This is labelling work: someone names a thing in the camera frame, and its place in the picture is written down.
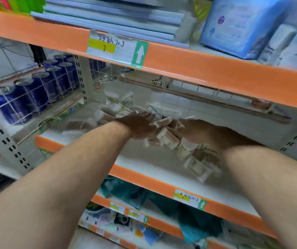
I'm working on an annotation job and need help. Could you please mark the stack of light blue rolls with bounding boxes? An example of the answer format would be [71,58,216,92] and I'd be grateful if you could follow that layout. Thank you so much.
[30,0,190,49]

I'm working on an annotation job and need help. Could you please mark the person's left hand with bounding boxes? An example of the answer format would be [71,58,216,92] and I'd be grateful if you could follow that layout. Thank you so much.
[114,111,157,140]

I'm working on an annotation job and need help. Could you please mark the round white cotton swab tub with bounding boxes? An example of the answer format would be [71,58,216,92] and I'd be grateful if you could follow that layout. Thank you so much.
[176,139,199,161]

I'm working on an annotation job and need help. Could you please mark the orange white metal shelf rack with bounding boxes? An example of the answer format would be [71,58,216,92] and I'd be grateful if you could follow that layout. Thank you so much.
[0,8,297,249]

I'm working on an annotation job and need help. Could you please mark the person's left forearm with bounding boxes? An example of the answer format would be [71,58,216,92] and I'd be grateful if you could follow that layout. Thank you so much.
[0,120,133,249]

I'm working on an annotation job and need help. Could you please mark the row of blue cans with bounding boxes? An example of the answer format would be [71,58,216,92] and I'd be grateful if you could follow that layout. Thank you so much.
[0,54,80,125]

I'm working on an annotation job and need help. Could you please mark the green plastic folders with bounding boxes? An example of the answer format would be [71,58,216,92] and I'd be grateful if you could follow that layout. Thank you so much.
[7,0,46,15]

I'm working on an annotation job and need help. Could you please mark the small yellow green price label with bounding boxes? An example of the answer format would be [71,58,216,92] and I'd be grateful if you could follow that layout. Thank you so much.
[127,209,149,224]
[109,202,126,214]
[173,189,207,211]

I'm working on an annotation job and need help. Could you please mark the person's right forearm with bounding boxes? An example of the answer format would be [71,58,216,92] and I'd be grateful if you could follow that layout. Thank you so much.
[211,126,297,249]

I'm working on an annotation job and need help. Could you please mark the cotton swab packet striped label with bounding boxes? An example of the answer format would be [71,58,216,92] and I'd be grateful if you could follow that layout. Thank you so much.
[157,127,180,150]
[144,134,162,147]

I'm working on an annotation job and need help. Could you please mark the large yellow green price label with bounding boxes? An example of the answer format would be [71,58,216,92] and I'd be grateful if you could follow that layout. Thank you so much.
[87,29,149,69]

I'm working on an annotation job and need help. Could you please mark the blue soft pad pack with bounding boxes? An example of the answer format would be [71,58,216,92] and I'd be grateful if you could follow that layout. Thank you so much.
[200,0,292,60]

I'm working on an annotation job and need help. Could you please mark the teal plastic bag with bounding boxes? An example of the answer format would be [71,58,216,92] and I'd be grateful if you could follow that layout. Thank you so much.
[100,175,149,210]
[148,191,225,243]

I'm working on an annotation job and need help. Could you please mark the white soft packs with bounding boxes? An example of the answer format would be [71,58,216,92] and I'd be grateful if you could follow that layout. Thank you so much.
[257,20,297,75]

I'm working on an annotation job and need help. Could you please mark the pile of cotton swab packs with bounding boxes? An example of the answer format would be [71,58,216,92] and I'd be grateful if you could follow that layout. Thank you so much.
[66,90,183,132]

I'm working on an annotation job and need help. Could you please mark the blue flat packet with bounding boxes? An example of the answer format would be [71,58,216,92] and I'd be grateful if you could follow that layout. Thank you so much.
[143,225,164,247]

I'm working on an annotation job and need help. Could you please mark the person's right hand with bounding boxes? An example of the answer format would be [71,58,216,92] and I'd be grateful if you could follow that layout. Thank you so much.
[169,118,218,151]

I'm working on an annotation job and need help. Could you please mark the small cotton swab packet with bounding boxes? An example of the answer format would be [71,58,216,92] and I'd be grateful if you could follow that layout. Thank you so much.
[154,117,173,128]

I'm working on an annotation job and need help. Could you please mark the clear cotton swab box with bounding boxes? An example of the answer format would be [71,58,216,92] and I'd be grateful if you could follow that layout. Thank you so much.
[184,155,213,183]

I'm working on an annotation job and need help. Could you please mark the black small box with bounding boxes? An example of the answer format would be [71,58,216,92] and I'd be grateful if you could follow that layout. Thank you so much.
[113,213,131,226]

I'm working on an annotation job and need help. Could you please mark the yellow green packet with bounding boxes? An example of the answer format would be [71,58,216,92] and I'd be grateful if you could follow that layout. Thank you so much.
[192,0,214,39]

